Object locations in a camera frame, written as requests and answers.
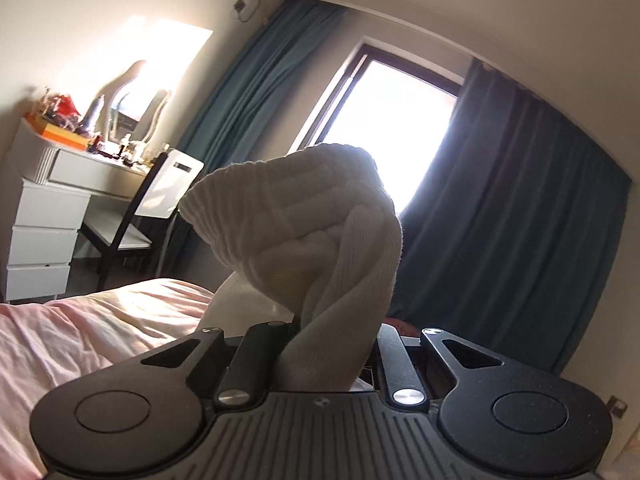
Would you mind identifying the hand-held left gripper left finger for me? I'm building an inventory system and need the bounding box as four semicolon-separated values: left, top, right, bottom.
142;320;301;408

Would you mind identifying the row of small cosmetics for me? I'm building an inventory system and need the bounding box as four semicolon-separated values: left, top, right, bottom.
87;132;173;168

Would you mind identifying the bed with pink sheet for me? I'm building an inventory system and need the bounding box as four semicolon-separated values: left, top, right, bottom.
0;277;221;480

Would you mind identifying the narrow teal curtain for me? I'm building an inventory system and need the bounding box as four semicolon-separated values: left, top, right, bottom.
160;0;351;266

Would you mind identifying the red ornament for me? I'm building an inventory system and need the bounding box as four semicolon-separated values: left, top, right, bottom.
37;87;83;128

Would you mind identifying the grey bottle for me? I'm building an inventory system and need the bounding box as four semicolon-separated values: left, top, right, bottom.
82;95;107;133

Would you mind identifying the white framed table mirror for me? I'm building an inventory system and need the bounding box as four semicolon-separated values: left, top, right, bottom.
107;60;173;153

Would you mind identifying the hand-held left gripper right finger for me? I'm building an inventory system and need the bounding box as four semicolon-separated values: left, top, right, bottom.
372;322;503;406

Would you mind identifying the wide teal curtain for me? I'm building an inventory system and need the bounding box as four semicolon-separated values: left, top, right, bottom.
385;57;632;376

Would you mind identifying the cream garment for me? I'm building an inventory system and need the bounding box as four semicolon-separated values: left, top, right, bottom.
178;142;403;393

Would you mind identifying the white dressing table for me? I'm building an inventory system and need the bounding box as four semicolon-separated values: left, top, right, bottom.
5;115;151;303

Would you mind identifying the orange box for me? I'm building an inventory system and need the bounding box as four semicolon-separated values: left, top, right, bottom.
24;112;93;150

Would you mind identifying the white and black chair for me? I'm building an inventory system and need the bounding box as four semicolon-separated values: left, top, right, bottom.
80;147;206;291

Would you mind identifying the window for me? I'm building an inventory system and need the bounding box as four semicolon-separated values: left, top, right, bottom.
287;42;463;221

